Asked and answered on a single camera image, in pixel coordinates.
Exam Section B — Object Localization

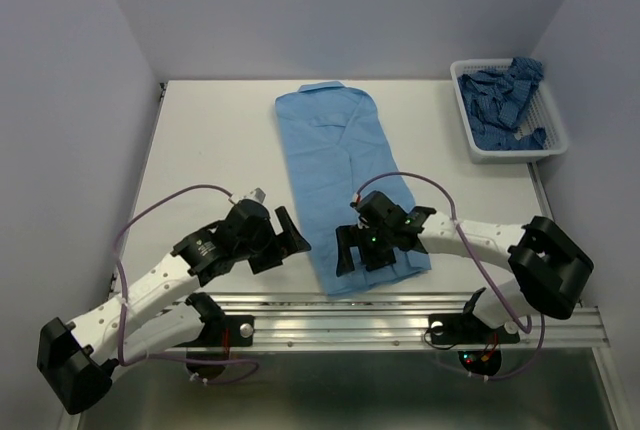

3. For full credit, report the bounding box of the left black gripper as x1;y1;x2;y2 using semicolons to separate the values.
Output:
236;206;310;273

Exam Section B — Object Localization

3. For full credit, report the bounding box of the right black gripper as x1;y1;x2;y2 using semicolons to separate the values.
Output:
335;222;395;277

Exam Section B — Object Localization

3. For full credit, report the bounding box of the light blue long sleeve shirt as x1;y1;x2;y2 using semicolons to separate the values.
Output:
275;81;431;297

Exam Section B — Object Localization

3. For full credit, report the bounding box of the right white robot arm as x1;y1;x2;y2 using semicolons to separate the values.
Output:
336;191;594;345

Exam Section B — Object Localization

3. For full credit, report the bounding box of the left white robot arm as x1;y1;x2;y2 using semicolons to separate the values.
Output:
36;199;311;415

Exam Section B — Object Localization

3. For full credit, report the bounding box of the dark blue patterned shirt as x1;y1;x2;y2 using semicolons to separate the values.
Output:
457;57;546;151

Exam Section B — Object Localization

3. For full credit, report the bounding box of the white plastic basket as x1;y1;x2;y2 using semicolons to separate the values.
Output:
450;58;568;164

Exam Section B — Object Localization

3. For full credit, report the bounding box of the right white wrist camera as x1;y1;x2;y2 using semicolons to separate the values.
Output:
350;193;365;228

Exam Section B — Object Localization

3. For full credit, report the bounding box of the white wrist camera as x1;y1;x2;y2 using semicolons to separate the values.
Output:
350;193;365;228
228;187;266;205

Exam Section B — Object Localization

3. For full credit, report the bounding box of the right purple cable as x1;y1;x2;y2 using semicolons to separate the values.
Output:
352;171;546;384

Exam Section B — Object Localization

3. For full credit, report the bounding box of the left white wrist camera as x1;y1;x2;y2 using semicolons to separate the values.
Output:
228;187;266;205

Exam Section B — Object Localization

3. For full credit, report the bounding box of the aluminium mounting rail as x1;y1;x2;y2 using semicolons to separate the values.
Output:
79;291;612;354

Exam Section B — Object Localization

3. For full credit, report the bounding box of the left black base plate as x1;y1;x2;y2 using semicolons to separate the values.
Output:
197;314;255;348

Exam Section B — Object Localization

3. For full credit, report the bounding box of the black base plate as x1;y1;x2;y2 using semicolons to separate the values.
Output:
426;313;520;346
197;314;255;348

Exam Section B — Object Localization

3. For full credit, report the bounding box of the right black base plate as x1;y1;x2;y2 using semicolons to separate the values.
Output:
426;313;520;346

